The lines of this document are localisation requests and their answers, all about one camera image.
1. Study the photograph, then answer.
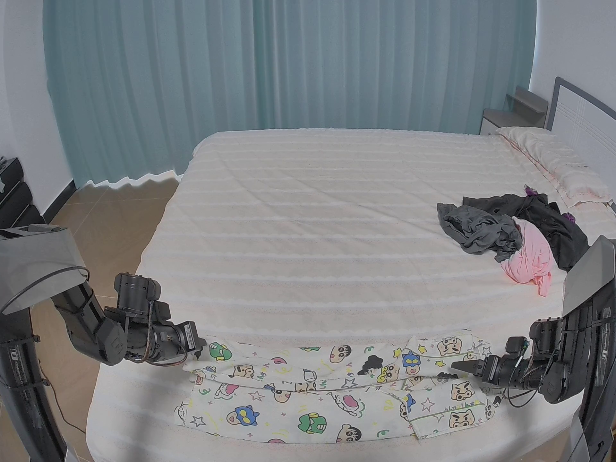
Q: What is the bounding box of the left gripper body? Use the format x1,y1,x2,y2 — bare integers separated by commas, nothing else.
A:
144,320,209,361

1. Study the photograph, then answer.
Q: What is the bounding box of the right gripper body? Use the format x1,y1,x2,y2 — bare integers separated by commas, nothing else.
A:
483,353,532,391

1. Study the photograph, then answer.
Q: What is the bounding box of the white printed pyjama top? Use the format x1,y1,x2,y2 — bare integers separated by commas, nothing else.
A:
174,332,501,444

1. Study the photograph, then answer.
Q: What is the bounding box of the bed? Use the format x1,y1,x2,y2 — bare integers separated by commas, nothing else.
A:
84,76,616,462

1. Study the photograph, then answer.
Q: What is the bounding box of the pink garment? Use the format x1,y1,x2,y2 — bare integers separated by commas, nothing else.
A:
500,219,553,297

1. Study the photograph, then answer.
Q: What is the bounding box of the dark grey garment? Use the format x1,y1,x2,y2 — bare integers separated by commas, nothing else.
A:
437,202,523,262

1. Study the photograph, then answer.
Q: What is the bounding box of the black garment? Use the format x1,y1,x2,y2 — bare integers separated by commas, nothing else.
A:
463,193,589,272

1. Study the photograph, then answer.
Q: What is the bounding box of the cream pillow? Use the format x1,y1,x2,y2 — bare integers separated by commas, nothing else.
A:
496,126,613,208

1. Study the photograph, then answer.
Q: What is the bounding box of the grey bedside table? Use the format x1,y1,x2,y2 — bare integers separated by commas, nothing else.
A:
481,86,548,136

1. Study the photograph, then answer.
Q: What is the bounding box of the blue-green curtain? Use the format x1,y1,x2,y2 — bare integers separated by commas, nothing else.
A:
42,0,539,186

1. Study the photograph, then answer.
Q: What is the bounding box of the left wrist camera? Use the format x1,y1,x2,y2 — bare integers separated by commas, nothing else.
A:
179,322,199,351

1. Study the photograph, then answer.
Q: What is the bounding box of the thin black cable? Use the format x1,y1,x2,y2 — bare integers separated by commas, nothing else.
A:
47,378,90,432

